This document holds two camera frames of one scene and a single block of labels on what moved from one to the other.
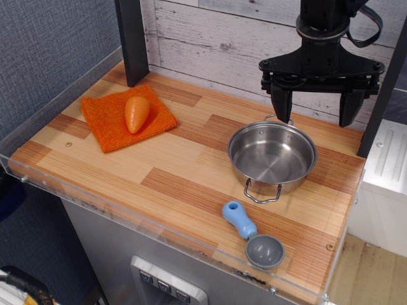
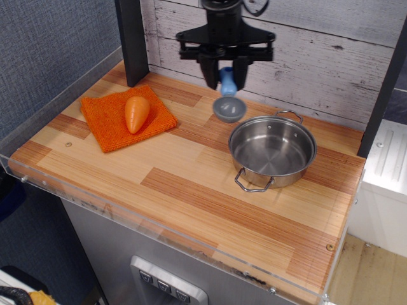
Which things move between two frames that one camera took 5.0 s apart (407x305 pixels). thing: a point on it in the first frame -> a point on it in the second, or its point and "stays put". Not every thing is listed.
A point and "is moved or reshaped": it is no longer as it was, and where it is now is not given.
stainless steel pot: x=273 y=155 is moved or reshaped
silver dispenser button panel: x=156 y=286 stays put
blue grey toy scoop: x=262 y=251 -> x=226 y=108
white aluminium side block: x=379 y=215 stays put
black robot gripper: x=320 y=64 -> x=225 y=37
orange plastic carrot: x=137 y=109 stays put
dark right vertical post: x=383 y=100 stays put
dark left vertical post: x=130 y=17 stays put
